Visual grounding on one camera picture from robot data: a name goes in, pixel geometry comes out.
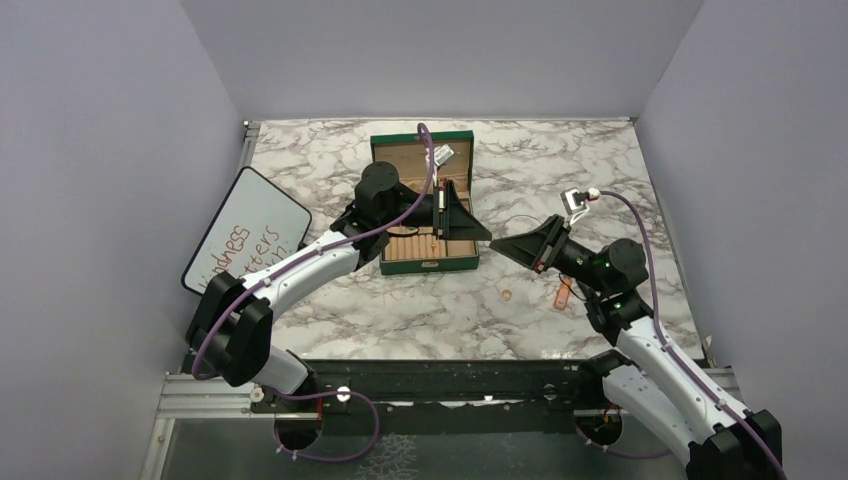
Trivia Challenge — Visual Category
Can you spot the aluminium frame rail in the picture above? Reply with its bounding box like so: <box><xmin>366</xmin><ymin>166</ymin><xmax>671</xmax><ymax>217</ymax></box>
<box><xmin>139</xmin><ymin>374</ymin><xmax>318</xmax><ymax>479</ymax></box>

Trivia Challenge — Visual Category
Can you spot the orange highlighter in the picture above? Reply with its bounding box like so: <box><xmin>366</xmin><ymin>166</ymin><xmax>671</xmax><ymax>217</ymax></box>
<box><xmin>553</xmin><ymin>277</ymin><xmax>573</xmax><ymax>311</ymax></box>

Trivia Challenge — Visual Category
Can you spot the black mounting rail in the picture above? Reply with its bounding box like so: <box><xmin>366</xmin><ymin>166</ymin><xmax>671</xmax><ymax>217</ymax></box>
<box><xmin>250</xmin><ymin>360</ymin><xmax>624</xmax><ymax>444</ymax></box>

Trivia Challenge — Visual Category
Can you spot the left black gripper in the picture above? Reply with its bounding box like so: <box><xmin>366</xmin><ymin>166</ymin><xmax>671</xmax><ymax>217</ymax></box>
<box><xmin>380</xmin><ymin>179</ymin><xmax>492</xmax><ymax>241</ymax></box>

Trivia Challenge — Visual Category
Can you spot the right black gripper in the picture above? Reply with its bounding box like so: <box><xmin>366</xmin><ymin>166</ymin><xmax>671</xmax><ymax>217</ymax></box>
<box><xmin>490</xmin><ymin>213</ymin><xmax>610</xmax><ymax>294</ymax></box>

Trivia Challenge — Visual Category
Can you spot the green jewelry box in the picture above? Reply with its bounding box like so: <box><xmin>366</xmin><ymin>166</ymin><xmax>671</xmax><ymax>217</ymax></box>
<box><xmin>370</xmin><ymin>130</ymin><xmax>480</xmax><ymax>276</ymax></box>

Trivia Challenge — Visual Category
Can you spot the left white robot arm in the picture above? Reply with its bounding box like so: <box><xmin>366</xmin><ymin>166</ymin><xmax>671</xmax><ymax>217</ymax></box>
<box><xmin>186</xmin><ymin>162</ymin><xmax>492</xmax><ymax>411</ymax></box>

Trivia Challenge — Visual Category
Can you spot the white dry-erase board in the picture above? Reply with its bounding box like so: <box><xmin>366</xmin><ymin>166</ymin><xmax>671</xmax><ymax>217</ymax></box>
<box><xmin>181</xmin><ymin>167</ymin><xmax>312</xmax><ymax>295</ymax></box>

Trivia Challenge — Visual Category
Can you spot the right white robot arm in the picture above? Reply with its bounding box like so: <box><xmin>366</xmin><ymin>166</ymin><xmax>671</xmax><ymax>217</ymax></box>
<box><xmin>490</xmin><ymin>215</ymin><xmax>786</xmax><ymax>479</ymax></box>

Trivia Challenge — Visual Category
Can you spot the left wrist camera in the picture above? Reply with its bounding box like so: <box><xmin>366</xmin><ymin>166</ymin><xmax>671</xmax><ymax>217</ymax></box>
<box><xmin>434</xmin><ymin>144</ymin><xmax>456</xmax><ymax>168</ymax></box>

